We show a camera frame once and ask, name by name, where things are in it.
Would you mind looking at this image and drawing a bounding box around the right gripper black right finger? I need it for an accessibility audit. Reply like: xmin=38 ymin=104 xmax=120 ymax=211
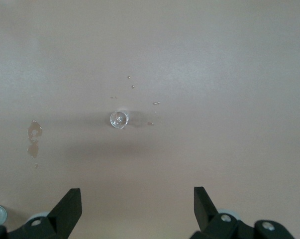
xmin=191 ymin=186 xmax=297 ymax=239

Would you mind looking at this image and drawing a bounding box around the elongated liquid puddle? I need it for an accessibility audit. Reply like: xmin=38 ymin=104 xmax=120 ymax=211
xmin=27 ymin=119 xmax=43 ymax=170

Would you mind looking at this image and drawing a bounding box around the small clear glass cup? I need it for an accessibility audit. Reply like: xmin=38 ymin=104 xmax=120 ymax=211
xmin=109 ymin=111 xmax=130 ymax=129

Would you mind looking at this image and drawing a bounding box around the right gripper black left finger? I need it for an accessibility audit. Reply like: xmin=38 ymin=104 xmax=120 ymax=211
xmin=0 ymin=188 xmax=83 ymax=239

